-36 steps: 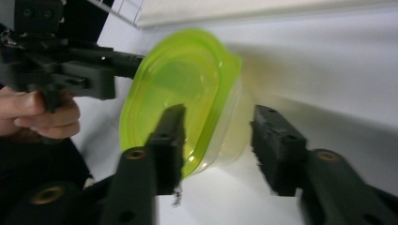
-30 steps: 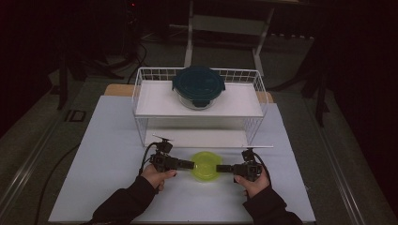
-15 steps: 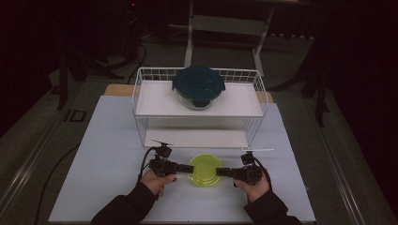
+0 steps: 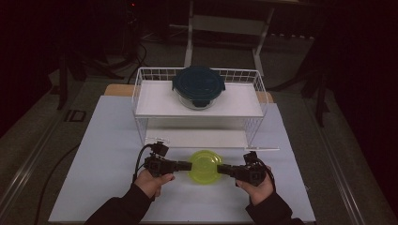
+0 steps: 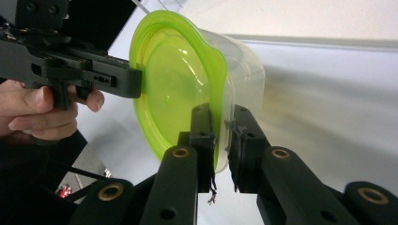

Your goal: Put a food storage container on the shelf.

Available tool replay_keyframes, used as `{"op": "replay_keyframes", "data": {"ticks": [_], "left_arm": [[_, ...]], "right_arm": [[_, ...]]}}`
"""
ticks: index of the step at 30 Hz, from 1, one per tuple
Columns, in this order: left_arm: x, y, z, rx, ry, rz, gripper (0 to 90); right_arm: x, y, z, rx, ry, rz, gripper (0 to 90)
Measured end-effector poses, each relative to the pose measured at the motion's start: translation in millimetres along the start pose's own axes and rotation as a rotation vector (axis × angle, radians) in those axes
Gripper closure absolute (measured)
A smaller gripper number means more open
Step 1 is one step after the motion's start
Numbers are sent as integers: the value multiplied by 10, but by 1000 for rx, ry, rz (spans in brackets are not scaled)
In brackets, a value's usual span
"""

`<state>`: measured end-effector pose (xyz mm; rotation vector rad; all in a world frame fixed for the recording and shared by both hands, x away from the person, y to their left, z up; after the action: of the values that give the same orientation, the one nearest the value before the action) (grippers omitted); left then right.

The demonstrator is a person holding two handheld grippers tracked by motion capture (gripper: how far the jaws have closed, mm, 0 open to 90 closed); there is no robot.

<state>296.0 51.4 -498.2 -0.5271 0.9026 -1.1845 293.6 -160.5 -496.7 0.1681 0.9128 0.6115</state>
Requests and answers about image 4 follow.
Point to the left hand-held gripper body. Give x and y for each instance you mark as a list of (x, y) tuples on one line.
[(158, 165)]

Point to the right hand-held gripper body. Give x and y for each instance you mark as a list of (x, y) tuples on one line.
[(252, 175)]

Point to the yellow-green plastic container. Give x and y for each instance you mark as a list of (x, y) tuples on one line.
[(205, 167)]

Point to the dark blue lidded glass container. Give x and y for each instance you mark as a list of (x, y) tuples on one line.
[(197, 82)]

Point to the person's right hand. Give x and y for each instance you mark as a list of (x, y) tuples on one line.
[(258, 190)]

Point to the person's left hand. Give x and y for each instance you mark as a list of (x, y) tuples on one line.
[(151, 184)]

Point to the pale blue table mat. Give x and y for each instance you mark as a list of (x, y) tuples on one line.
[(106, 140)]

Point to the wooden table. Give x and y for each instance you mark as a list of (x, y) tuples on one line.
[(119, 90)]

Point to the black floor socket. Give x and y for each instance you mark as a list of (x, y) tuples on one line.
[(75, 116)]

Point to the dark metal stand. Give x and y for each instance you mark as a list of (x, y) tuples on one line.
[(63, 81), (321, 100)]

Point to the metal floor rail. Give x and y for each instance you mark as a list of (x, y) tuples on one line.
[(338, 168), (25, 168)]

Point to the white metal stand frame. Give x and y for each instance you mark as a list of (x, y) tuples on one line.
[(188, 47)]

